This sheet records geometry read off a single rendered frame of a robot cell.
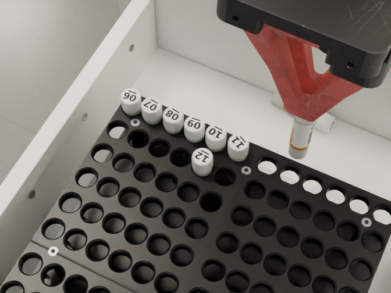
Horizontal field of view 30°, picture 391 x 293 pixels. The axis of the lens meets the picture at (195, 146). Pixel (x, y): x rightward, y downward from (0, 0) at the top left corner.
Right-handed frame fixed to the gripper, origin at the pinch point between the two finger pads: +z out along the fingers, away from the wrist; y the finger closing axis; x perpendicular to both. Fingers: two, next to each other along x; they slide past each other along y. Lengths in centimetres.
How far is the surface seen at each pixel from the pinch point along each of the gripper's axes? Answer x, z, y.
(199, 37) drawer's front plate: -10.6, 9.9, -9.8
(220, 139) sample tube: -4.3, 6.6, -0.1
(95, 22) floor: -66, 89, -73
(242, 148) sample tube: -2.9, 6.6, -0.2
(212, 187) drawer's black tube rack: -3.6, 8.1, 2.1
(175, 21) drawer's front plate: -12.5, 9.2, -9.6
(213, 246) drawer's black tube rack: -1.8, 8.5, 5.2
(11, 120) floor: -68, 93, -43
